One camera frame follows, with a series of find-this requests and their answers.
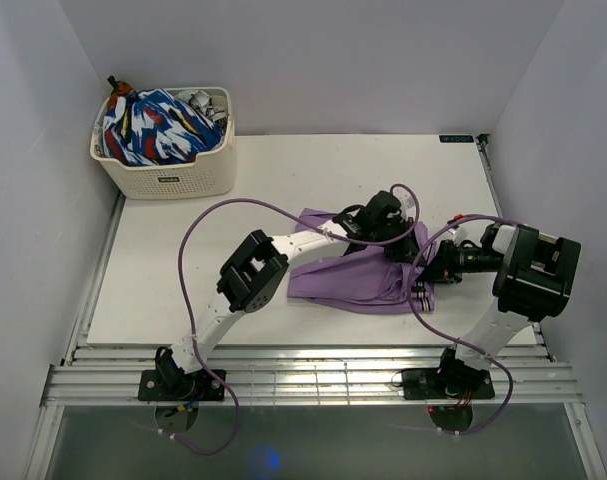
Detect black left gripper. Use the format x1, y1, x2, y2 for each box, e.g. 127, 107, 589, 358
371, 218, 427, 269

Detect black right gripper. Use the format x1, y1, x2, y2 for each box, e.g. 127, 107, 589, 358
415, 239, 502, 284

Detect purple trousers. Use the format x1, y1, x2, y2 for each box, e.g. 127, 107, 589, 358
286, 207, 438, 317

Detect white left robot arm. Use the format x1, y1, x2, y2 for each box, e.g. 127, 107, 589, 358
141, 190, 418, 401

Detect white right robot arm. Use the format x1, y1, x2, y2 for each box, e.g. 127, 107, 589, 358
419, 223, 582, 397

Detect blue table label sticker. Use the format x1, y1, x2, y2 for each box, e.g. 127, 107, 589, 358
439, 135, 475, 144

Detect cream plastic laundry basket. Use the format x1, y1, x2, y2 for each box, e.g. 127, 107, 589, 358
90, 83, 237, 200

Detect white grey garment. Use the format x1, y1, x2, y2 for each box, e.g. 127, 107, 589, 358
176, 89, 230, 134

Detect blue white patterned garment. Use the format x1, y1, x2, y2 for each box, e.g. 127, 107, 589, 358
101, 89, 226, 167

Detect orange black garment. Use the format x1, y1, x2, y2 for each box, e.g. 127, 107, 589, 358
107, 75, 135, 109

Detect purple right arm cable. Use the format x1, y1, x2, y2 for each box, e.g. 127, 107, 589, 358
385, 213, 529, 437

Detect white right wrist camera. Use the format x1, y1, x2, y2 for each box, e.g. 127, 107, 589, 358
444, 214, 468, 246

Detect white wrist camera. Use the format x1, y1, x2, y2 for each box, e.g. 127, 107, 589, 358
398, 195, 417, 220
444, 214, 468, 246

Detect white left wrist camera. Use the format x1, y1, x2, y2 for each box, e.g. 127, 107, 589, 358
398, 195, 417, 220

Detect aluminium rail frame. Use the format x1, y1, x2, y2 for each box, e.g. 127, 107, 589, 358
25, 135, 607, 479

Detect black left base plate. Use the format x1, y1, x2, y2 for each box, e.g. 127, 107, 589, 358
137, 370, 224, 403

